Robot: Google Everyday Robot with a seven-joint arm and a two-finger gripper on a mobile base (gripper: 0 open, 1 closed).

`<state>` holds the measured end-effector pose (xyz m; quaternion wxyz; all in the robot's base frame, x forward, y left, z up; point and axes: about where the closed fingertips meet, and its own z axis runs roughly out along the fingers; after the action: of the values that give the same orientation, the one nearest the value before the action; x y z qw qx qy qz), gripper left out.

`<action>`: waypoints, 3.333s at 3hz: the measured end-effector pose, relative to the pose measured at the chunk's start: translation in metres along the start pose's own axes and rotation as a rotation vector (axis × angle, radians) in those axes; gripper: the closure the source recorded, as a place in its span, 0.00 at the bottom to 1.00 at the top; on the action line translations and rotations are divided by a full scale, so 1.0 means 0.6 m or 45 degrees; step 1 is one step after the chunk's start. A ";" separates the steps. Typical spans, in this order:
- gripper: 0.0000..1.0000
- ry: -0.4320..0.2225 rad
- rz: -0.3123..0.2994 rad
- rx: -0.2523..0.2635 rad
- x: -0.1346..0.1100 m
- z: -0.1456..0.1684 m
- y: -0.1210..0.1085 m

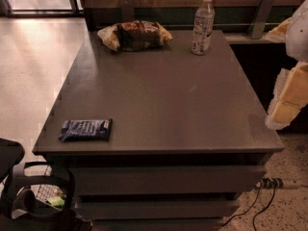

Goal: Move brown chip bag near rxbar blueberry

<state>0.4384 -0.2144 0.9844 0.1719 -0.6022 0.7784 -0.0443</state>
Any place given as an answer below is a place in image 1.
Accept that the black power cable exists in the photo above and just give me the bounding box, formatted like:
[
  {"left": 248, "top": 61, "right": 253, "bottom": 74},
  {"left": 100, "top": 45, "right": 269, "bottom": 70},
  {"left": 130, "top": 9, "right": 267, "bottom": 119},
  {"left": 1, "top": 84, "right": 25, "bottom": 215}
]
[{"left": 220, "top": 186, "right": 277, "bottom": 231}]

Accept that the black chair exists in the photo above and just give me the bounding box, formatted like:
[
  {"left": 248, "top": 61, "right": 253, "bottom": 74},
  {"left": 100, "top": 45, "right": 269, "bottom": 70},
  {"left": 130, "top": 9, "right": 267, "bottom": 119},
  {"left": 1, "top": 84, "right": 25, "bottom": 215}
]
[{"left": 0, "top": 139, "right": 25, "bottom": 218}]

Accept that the brown chip bag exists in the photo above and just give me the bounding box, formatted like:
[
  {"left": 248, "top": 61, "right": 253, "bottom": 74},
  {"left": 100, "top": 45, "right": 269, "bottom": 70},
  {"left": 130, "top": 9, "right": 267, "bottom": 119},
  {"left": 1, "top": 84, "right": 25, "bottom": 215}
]
[{"left": 97, "top": 20, "right": 172, "bottom": 51}]

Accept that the grey metal wall bracket left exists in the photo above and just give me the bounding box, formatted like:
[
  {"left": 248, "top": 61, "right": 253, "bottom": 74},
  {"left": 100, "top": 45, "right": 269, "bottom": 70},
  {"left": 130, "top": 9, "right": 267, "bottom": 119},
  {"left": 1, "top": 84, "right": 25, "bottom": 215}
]
[{"left": 119, "top": 0, "right": 134, "bottom": 22}]

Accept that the dark grey drawer cabinet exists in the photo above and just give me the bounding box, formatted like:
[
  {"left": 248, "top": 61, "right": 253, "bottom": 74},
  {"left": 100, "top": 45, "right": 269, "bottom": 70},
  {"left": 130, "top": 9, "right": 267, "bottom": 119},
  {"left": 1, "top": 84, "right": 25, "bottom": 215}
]
[{"left": 34, "top": 31, "right": 283, "bottom": 231}]

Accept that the grey metal wall bracket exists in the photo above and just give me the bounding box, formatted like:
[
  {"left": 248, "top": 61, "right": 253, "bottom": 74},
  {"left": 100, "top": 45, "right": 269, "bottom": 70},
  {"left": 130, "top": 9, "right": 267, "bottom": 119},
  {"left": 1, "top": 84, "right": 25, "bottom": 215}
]
[
  {"left": 247, "top": 0, "right": 275, "bottom": 39},
  {"left": 119, "top": 0, "right": 134, "bottom": 22}
]

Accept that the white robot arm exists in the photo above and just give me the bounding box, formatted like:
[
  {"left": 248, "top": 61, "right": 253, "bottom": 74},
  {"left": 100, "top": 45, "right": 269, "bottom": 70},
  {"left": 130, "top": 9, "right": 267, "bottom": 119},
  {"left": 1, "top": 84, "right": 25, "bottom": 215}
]
[{"left": 265, "top": 0, "right": 308, "bottom": 130}]

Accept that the clear plastic water bottle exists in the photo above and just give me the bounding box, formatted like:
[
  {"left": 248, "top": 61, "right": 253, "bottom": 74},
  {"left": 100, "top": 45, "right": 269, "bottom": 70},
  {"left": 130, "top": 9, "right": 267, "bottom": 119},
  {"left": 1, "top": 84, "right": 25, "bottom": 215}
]
[{"left": 191, "top": 0, "right": 215, "bottom": 56}]

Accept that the blue rxbar blueberry wrapper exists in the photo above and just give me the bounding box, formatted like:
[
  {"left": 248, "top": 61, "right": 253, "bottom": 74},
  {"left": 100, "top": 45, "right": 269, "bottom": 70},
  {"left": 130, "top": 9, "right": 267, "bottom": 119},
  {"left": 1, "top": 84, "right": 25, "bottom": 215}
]
[{"left": 59, "top": 118, "right": 113, "bottom": 141}]

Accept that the white power strip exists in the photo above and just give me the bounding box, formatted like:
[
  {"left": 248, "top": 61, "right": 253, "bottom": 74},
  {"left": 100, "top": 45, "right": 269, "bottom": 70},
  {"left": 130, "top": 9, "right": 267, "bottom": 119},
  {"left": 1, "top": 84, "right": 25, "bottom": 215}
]
[{"left": 256, "top": 178, "right": 301, "bottom": 189}]

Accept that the black wire basket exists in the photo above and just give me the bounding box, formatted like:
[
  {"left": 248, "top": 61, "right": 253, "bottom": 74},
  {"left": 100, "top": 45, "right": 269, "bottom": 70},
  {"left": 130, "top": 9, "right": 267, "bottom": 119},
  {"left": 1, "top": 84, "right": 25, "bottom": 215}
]
[{"left": 2, "top": 162, "right": 92, "bottom": 231}]

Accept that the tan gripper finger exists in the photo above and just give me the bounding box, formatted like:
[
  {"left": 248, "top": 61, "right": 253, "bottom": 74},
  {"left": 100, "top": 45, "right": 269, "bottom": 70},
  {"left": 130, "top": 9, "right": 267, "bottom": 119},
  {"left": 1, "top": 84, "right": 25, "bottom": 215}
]
[
  {"left": 271, "top": 64, "right": 308, "bottom": 124},
  {"left": 266, "top": 17, "right": 291, "bottom": 42}
]

